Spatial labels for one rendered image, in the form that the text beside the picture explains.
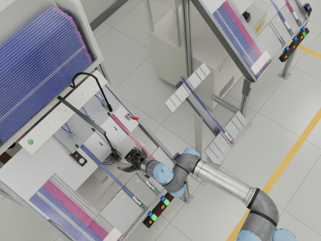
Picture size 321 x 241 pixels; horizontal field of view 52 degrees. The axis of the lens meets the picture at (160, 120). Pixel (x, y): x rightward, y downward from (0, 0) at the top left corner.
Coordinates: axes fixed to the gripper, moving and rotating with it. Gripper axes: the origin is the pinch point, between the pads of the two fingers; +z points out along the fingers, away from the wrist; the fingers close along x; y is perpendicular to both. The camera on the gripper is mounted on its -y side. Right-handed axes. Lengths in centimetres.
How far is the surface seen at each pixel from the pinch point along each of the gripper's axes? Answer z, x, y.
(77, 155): 8.9, 16.3, 16.6
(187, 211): 41, -15, -96
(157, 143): 7.5, -19.1, -12.4
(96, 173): 40.9, 13.0, -15.7
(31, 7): 4, -12, 79
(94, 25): 203, -108, 21
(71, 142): 9.1, 13.6, 23.3
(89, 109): 10.1, -3.2, 28.7
